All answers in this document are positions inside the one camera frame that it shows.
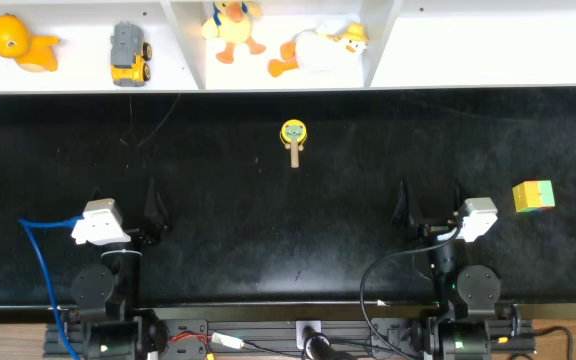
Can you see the yellow plush duck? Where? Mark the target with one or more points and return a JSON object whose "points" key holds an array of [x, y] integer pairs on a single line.
{"points": [[233, 27]]}

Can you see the many-coloured puzzle cube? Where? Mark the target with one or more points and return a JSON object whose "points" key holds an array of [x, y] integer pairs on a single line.
{"points": [[533, 196]]}

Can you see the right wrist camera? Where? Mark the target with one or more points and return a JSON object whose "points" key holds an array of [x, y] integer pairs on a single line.
{"points": [[477, 217]]}

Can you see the white shelf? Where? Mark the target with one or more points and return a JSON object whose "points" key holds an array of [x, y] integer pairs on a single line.
{"points": [[468, 60]]}

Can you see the white plush duck with hat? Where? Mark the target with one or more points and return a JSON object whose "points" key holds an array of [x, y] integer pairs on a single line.
{"points": [[323, 52]]}

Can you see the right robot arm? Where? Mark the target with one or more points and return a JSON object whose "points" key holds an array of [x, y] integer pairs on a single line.
{"points": [[478, 287]]}

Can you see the mounting rail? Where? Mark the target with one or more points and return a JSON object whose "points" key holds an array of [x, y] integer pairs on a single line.
{"points": [[268, 332]]}

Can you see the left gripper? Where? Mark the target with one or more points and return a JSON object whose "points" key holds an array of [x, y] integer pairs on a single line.
{"points": [[145, 236]]}

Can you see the grey and yellow toy truck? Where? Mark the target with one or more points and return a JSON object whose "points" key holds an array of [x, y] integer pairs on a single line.
{"points": [[127, 55]]}

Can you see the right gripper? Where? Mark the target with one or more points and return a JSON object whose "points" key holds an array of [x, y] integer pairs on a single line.
{"points": [[433, 230]]}

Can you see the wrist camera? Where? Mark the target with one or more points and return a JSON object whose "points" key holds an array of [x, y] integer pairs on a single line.
{"points": [[477, 217], [99, 222]]}

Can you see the yellow rubber duck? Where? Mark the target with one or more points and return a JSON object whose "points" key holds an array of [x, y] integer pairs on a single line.
{"points": [[10, 37]]}

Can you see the yellow rattle drum toy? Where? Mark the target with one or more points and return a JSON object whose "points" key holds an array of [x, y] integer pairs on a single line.
{"points": [[293, 132]]}

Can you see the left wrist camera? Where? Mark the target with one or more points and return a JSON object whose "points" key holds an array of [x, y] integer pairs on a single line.
{"points": [[99, 222]]}

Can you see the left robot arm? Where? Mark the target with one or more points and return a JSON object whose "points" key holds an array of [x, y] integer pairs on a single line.
{"points": [[93, 287]]}

